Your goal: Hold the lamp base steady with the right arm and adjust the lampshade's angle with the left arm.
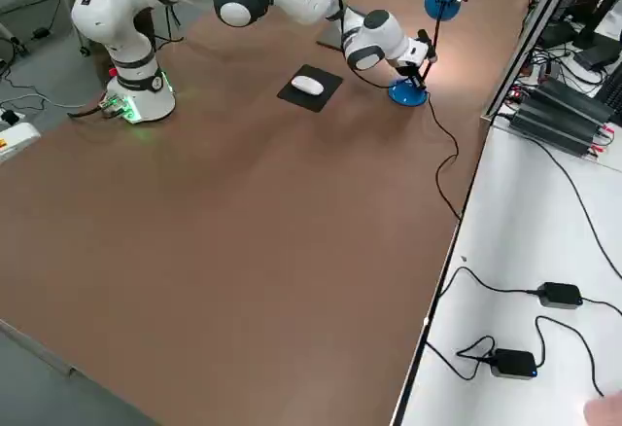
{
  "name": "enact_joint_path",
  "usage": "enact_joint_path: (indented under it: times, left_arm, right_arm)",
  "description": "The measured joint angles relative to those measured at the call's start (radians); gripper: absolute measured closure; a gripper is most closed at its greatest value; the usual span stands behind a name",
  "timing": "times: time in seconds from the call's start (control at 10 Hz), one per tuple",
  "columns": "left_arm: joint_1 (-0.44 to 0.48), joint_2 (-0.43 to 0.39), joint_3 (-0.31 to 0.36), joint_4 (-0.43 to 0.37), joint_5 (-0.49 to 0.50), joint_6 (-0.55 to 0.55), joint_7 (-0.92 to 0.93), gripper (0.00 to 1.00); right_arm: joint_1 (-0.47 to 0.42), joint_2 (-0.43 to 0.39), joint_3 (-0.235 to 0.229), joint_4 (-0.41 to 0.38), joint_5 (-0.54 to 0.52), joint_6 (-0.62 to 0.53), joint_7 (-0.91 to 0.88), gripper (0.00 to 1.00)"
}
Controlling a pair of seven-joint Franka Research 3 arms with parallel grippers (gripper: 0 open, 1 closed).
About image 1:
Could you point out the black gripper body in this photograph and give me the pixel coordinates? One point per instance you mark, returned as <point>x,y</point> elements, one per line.
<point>410,70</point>

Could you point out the grey closed laptop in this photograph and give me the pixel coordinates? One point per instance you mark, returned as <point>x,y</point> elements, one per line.
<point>330,39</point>

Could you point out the grey metal bar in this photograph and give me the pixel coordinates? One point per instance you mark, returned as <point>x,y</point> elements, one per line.
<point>39,348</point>

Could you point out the black monitor stand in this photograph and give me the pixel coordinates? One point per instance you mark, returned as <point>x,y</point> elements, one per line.
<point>602,11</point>

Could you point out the aluminium frame post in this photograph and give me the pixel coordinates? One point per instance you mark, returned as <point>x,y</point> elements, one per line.
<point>529,37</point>

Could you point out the blue desk lamp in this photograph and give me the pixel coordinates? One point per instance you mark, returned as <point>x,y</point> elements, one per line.
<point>410,97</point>

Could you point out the cluttered white desk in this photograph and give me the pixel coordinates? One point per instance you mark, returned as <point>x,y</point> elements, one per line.
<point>614,156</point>

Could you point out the pale pink blurred object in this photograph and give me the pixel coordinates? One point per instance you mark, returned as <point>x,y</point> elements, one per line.
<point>607,414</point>

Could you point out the black mouse pad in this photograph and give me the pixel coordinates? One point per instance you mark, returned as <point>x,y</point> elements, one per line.
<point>330,83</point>

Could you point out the small black floor adapter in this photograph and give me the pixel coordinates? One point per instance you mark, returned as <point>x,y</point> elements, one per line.
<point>41,33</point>

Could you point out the black bench power supply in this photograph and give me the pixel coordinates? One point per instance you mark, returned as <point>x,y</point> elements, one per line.
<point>554,129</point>
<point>573,102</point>

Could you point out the black power adapter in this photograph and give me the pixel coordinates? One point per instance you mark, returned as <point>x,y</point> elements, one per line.
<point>559,294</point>

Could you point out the black adapter with blue light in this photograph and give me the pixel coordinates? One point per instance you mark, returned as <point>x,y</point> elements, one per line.
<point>512,363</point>

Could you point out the white controller box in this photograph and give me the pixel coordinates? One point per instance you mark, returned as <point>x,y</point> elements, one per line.
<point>17,141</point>

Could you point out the white computer mouse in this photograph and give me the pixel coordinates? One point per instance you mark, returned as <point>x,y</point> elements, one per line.
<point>307,85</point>

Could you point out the white power strip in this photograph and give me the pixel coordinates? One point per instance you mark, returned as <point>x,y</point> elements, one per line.
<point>10,116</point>

